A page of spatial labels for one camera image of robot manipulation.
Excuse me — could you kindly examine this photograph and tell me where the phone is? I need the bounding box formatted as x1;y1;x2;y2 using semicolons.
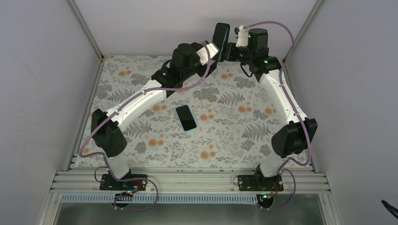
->
175;105;198;132
212;22;230;62

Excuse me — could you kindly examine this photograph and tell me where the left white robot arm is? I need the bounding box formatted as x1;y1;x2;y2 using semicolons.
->
89;42;220;190

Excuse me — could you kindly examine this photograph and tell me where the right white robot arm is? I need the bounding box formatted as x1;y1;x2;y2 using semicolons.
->
222;25;318;191

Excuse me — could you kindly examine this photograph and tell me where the phone in light blue case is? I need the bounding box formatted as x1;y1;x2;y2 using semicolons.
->
175;105;198;132

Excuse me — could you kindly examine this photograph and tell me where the floral patterned table mat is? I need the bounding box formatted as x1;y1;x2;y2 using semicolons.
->
72;55;313;170

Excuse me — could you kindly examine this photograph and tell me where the black object at right edge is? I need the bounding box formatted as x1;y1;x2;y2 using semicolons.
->
381;200;398;219

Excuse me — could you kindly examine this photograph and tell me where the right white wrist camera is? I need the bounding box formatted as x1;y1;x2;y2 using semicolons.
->
234;25;249;47

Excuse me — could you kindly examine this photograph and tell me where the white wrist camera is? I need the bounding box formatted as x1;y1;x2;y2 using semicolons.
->
234;25;249;47
196;43;219;65

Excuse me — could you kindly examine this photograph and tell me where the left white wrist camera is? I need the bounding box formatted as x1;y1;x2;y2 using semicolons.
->
196;43;219;65

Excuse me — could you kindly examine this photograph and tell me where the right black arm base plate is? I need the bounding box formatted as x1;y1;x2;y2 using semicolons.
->
237;175;284;192

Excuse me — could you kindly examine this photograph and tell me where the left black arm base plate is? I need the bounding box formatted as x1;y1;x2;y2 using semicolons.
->
99;174;146;191

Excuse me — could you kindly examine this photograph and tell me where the aluminium front rail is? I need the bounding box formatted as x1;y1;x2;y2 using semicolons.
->
50;169;331;194

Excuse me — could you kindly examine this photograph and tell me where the light blue slotted cable duct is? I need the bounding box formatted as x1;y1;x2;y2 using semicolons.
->
60;193;258;204

